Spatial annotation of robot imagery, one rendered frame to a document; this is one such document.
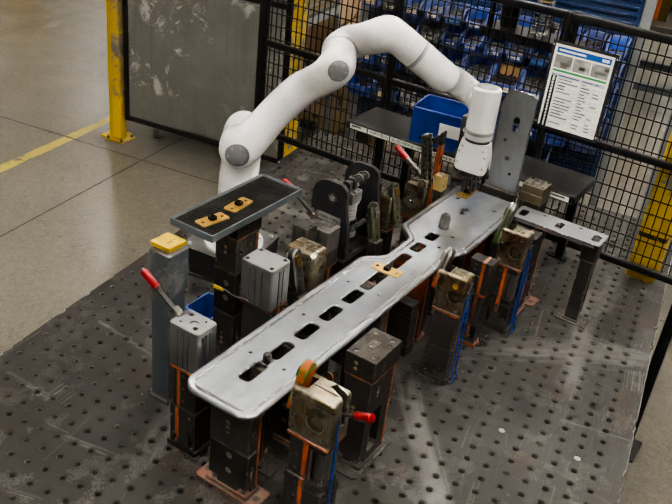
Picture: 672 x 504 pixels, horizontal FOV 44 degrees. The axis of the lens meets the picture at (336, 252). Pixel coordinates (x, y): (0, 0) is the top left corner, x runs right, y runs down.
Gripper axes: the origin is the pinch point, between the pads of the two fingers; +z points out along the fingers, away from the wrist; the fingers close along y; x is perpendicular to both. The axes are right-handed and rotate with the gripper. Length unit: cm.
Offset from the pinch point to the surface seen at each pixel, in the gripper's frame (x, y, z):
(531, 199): 23.4, 13.3, 8.3
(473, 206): 7.2, 0.3, 9.7
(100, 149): 105, -280, 109
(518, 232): -7.5, 21.0, 5.3
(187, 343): -109, -15, 7
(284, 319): -84, -7, 10
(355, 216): -33.0, -19.5, 5.6
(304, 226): -58, -21, 0
